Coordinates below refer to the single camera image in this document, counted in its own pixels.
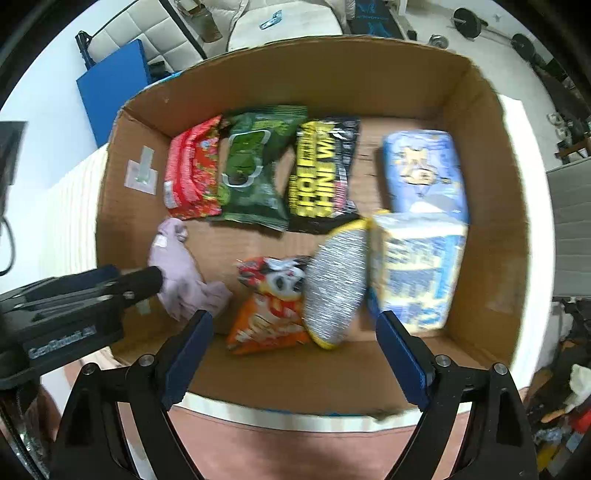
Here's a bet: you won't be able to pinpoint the black blue weight bench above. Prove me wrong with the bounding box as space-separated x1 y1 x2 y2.
349 0 405 40

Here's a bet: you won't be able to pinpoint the black shoe shine wipes pack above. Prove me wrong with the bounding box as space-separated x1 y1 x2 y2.
283 116 361 235

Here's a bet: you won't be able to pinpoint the open cardboard box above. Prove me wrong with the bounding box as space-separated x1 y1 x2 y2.
96 36 538 415

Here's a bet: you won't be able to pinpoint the yellow silver scrub pad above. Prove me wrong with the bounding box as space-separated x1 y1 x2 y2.
304 219 368 350

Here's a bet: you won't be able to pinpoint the yellow blue tissue box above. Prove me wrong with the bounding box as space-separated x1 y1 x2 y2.
368 211 468 336

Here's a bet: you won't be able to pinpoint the wooden chair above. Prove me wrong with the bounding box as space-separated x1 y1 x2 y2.
555 135 591 165

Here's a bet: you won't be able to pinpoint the lavender knit cloth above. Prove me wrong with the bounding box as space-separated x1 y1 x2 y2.
147 218 232 322

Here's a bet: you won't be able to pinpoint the chrome dumbbells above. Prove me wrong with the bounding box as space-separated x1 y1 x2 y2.
428 34 449 49

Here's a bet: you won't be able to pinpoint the light blue tissue pack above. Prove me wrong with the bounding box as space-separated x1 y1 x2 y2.
383 129 470 224

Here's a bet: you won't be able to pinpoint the red snack packet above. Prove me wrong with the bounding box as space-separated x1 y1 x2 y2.
163 115 222 220

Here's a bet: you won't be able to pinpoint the floor barbell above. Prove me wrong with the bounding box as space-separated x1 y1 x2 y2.
451 7 536 61

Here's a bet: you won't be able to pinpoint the blue foam board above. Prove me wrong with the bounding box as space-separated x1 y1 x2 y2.
76 40 151 147

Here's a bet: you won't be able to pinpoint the white padded chair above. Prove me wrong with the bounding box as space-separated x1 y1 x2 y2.
204 0 356 52

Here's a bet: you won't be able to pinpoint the orange snack bag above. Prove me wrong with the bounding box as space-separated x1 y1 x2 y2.
226 255 311 355

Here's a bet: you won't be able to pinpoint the green wet wipes pack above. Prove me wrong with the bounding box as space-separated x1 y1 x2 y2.
217 105 308 232

